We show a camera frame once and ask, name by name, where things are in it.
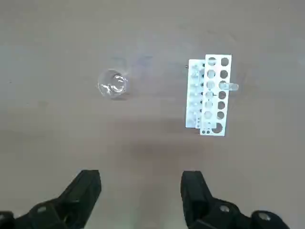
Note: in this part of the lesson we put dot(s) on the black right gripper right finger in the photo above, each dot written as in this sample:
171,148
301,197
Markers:
195,195

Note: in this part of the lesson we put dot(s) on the white test tube rack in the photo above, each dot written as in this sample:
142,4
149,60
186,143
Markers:
190,117

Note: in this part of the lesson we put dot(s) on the clear glass test tube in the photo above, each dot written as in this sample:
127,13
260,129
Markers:
230,86

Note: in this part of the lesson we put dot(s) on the small clear glass beaker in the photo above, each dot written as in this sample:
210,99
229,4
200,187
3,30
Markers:
114,83

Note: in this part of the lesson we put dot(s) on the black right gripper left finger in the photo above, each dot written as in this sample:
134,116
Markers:
78,190

